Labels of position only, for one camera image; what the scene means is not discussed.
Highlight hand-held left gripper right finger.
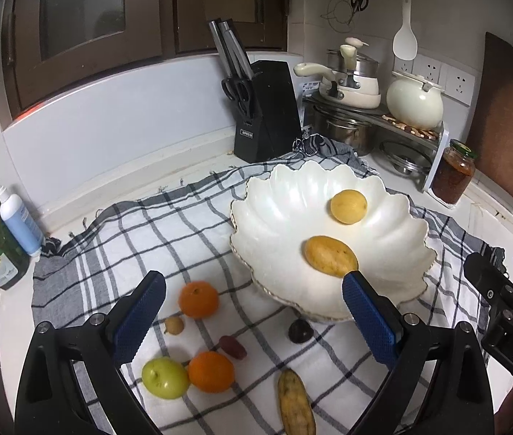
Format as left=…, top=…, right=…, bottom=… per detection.
left=342, top=270, right=495, bottom=435

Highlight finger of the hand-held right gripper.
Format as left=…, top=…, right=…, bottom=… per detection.
left=463, top=252, right=513, bottom=309

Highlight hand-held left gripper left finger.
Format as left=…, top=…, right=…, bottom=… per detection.
left=14, top=270, right=167, bottom=435

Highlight green apple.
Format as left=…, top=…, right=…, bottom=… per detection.
left=141, top=357, right=191, bottom=400

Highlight orange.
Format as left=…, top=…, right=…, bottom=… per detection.
left=188, top=351, right=235, bottom=393
left=179, top=281, right=220, bottom=319

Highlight dark purple round fruit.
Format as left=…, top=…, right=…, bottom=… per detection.
left=288, top=319, right=314, bottom=344

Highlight oval yellow mango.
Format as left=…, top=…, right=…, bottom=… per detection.
left=303, top=235, right=359, bottom=278

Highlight dark red date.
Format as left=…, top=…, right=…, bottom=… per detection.
left=218, top=335, right=247, bottom=360

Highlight spotted yellow banana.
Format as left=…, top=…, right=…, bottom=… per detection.
left=277, top=369, right=317, bottom=435

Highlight white scalloped bowl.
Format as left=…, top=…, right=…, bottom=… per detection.
left=229, top=162, right=429, bottom=323

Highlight grey checked cloth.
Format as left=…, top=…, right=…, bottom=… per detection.
left=31, top=133, right=506, bottom=435

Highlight glass jar of red sauce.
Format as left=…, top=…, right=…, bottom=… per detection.
left=431, top=140, right=477, bottom=204

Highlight round yellow fruit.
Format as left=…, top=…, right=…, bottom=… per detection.
left=330, top=189, right=368, bottom=225

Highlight metal corner rack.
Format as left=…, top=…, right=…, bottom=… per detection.
left=304, top=93, right=450, bottom=195

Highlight glass pot lid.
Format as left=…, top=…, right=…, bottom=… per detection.
left=380, top=140, right=434, bottom=177

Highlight brown wooden cutting board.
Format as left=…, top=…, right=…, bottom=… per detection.
left=465, top=32, right=513, bottom=207

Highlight wooden bead trivet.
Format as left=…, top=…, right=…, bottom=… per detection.
left=381, top=112, right=443, bottom=140

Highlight white and blue pump bottle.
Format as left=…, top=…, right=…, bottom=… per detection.
left=0, top=174, right=44, bottom=257

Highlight cream ceramic pot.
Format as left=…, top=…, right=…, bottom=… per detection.
left=386, top=70, right=446, bottom=130

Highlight steel stockpot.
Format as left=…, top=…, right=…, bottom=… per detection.
left=313, top=106, right=379, bottom=157

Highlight black knife block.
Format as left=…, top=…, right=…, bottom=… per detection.
left=234, top=60, right=303, bottom=164

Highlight white rice spoon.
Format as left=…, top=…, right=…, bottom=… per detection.
left=392, top=0, right=419, bottom=61

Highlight black hanging scissors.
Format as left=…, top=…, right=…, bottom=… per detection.
left=346, top=0, right=370, bottom=25

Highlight steel saucepan with cream handle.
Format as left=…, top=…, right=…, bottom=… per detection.
left=326, top=37, right=379, bottom=79

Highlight black-handled kitchen scissors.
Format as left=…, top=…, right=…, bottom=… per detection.
left=221, top=77, right=257, bottom=121

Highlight steel-handled knife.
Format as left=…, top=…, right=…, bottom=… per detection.
left=218, top=20, right=248, bottom=80
left=225, top=19, right=255, bottom=80
left=208, top=20, right=239, bottom=79

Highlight wire trivet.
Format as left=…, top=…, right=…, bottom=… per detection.
left=321, top=0, right=357, bottom=34

